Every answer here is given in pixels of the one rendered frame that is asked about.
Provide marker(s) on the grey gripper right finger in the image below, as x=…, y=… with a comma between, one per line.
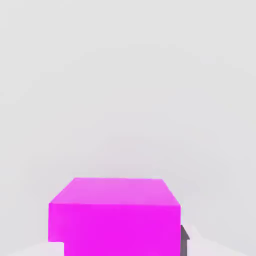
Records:
x=184, y=244

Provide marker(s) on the small magenta cube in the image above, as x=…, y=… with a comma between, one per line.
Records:
x=114, y=226

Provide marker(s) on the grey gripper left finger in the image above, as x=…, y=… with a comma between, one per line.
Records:
x=54, y=250

